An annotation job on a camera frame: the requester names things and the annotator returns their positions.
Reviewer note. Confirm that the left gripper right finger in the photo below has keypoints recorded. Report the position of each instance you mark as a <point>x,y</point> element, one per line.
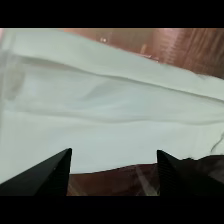
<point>176,178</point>

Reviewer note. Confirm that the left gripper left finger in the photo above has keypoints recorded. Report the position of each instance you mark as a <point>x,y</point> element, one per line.
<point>46,176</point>

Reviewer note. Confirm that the white shirt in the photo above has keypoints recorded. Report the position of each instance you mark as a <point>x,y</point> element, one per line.
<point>110,110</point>

